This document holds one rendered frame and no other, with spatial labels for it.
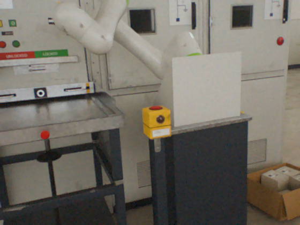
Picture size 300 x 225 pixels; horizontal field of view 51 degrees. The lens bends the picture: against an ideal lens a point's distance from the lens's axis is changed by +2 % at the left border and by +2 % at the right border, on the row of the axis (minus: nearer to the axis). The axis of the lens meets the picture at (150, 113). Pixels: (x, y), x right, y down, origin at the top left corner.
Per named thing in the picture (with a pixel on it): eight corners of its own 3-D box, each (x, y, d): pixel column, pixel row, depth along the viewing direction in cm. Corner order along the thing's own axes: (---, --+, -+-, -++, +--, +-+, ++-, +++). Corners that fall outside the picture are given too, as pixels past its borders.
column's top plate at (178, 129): (213, 107, 178) (213, 103, 178) (252, 120, 149) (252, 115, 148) (143, 118, 163) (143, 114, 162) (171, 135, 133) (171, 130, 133)
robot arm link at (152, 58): (169, 76, 178) (92, 14, 167) (187, 58, 168) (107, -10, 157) (164, 89, 168) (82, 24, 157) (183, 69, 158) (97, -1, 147)
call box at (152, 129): (171, 136, 110) (170, 109, 107) (150, 140, 107) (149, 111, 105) (163, 130, 117) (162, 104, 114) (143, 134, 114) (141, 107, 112)
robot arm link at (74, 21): (65, -9, 106) (46, 18, 106) (96, 16, 111) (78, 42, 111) (62, -3, 119) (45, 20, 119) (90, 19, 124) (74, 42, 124)
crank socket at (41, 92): (47, 97, 159) (46, 87, 158) (35, 98, 157) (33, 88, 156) (47, 96, 161) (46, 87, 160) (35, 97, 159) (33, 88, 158)
